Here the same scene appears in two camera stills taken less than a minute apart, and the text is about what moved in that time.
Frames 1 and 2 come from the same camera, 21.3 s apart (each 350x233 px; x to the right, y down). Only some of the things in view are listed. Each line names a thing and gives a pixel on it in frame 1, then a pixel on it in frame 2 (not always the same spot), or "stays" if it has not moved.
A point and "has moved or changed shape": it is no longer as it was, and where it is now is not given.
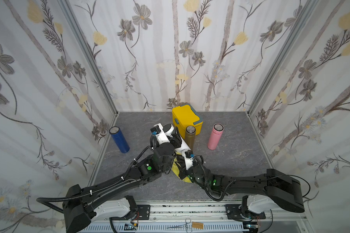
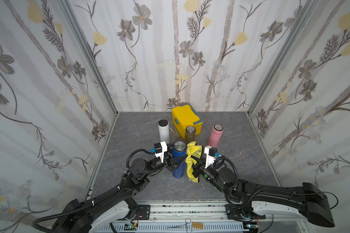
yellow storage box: [185, 115] stays
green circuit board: [129, 227] stays
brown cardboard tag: [195, 224] stays
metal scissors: [187, 221] stays
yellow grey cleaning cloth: [175, 169] has moved or changed shape
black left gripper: [175, 141] → [170, 165]
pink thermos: [216, 136] stays
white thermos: [168, 129] has moved or changed shape
